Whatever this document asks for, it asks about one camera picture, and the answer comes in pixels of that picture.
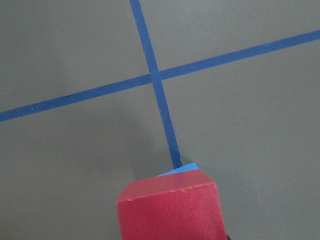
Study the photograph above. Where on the blue foam cube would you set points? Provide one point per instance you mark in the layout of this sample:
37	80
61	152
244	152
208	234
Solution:
188	167

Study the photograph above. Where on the red foam cube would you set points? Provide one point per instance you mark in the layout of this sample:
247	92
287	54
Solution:
177	206

